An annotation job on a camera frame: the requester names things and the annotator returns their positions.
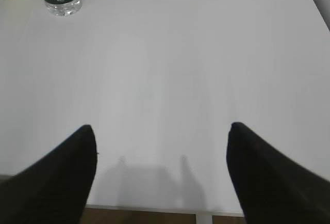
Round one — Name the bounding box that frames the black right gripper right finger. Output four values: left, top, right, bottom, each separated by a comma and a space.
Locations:
226, 122, 329, 223

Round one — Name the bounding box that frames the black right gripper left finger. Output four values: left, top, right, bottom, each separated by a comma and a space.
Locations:
1, 124, 97, 223

